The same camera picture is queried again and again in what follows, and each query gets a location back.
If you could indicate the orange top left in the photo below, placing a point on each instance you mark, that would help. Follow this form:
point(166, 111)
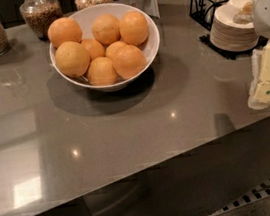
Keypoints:
point(64, 29)

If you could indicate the orange top middle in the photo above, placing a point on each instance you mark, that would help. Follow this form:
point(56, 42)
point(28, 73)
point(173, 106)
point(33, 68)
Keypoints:
point(105, 29)

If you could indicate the middle glass cereal jar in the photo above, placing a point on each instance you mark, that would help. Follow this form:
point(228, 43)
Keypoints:
point(40, 14)

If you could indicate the orange partly hidden centre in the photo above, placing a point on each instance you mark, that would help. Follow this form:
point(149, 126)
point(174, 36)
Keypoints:
point(111, 49)

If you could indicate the orange front left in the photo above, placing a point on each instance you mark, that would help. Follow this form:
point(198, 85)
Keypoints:
point(72, 59)

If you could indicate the white ceramic bowl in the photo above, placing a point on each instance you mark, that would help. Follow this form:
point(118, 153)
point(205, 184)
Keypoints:
point(86, 17)

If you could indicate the orange top right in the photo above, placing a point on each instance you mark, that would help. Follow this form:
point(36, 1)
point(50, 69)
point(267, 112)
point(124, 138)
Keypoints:
point(134, 28)

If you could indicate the small orange centre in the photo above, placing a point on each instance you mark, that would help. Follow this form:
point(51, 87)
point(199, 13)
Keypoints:
point(94, 48)

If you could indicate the stack of white plates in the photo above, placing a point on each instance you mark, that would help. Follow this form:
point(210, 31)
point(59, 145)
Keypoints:
point(232, 27)

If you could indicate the orange front right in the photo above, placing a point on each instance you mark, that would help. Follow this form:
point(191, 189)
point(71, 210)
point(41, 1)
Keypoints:
point(128, 61)

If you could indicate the orange front middle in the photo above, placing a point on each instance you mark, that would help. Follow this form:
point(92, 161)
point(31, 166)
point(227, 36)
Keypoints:
point(101, 72)

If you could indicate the black wire rack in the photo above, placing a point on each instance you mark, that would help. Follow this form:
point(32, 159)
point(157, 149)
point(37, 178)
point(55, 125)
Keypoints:
point(202, 11)

